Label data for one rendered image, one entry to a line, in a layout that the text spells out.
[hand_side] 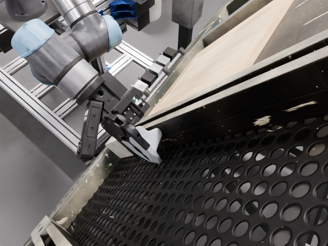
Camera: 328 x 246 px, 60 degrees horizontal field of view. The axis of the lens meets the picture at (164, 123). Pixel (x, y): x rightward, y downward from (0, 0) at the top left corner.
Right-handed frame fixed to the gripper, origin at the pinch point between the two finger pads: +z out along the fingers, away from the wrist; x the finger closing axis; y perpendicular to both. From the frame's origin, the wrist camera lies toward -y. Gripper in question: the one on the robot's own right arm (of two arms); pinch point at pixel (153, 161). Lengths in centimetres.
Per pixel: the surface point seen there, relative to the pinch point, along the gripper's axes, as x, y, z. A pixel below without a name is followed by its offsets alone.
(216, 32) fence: 30, 69, 0
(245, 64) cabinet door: -10.7, 26.9, 0.6
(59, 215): 38.0, -19.0, -1.8
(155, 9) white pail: 149, 158, -31
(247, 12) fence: 13, 69, 0
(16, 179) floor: 156, -18, -18
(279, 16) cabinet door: -10.7, 46.5, 1.4
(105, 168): 38.0, 0.0, 0.2
